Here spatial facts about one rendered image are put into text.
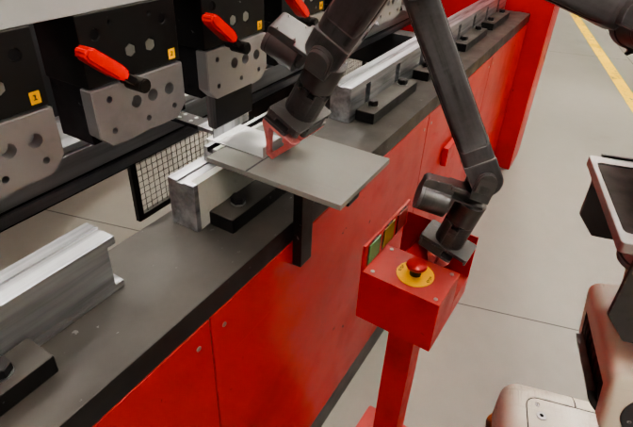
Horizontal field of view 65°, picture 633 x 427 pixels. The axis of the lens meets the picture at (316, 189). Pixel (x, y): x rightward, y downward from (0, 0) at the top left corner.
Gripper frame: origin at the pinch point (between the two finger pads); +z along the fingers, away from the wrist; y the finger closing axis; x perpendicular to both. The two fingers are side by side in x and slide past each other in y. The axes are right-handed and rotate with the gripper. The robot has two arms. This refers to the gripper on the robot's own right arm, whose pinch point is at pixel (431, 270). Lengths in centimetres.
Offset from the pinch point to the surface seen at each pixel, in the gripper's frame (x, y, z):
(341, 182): 21.5, 17.8, -23.5
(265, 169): 25.4, 29.7, -20.5
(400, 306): 14.8, 0.6, -0.9
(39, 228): -8, 159, 114
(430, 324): 14.8, -5.6, -1.5
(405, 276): 11.4, 2.8, -4.8
